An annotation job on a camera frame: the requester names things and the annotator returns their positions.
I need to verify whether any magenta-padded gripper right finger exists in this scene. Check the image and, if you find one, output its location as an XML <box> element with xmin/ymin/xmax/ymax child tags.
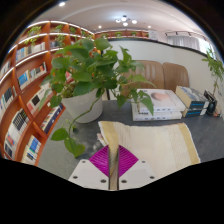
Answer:
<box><xmin>117</xmin><ymin>144</ymin><xmax>158</xmax><ymax>191</ymax></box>

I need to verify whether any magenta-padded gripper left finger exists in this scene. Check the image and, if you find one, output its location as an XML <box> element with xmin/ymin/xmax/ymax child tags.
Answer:
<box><xmin>68</xmin><ymin>144</ymin><xmax>111</xmax><ymax>191</ymax></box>

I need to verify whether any beige and yellow striped towel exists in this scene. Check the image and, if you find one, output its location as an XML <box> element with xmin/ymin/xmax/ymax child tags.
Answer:
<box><xmin>96</xmin><ymin>120</ymin><xmax>202</xmax><ymax>192</ymax></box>

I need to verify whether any pothos plant in white pot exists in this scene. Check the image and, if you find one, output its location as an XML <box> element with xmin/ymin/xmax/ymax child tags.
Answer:
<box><xmin>38</xmin><ymin>37</ymin><xmax>156</xmax><ymax>159</ymax></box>

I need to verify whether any large white book with portrait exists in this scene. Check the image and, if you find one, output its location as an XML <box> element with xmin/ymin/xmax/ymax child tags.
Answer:
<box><xmin>137</xmin><ymin>88</ymin><xmax>186</xmax><ymax>114</ymax></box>

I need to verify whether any thick dark blue-spined book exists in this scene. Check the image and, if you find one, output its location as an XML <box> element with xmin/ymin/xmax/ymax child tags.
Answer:
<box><xmin>175</xmin><ymin>85</ymin><xmax>210</xmax><ymax>110</ymax></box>
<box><xmin>182</xmin><ymin>107</ymin><xmax>208</xmax><ymax>118</ymax></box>

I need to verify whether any brown leather chair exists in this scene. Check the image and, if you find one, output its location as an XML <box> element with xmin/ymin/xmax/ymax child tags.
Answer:
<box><xmin>162</xmin><ymin>62</ymin><xmax>190</xmax><ymax>93</ymax></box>
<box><xmin>121</xmin><ymin>60</ymin><xmax>165</xmax><ymax>98</ymax></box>

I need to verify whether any orange wooden bookshelf unit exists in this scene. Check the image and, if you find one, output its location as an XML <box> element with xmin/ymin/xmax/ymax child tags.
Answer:
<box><xmin>0</xmin><ymin>20</ymin><xmax>149</xmax><ymax>167</ymax></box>

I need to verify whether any tall plant in black pot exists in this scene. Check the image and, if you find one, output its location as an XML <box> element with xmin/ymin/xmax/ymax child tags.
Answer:
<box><xmin>201</xmin><ymin>48</ymin><xmax>224</xmax><ymax>118</ymax></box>

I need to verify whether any small white sign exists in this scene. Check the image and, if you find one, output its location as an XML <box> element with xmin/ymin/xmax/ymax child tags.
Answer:
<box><xmin>148</xmin><ymin>29</ymin><xmax>158</xmax><ymax>41</ymax></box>

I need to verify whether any white sheer curtain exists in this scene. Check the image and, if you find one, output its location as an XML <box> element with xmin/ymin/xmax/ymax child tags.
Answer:
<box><xmin>166</xmin><ymin>34</ymin><xmax>214</xmax><ymax>56</ymax></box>

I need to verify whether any ceiling lamp cluster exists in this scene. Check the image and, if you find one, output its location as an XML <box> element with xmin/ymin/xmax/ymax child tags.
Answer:
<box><xmin>114</xmin><ymin>14</ymin><xmax>138</xmax><ymax>28</ymax></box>

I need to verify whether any black track light rail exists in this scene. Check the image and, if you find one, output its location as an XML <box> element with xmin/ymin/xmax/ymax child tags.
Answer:
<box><xmin>164</xmin><ymin>30</ymin><xmax>208</xmax><ymax>38</ymax></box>

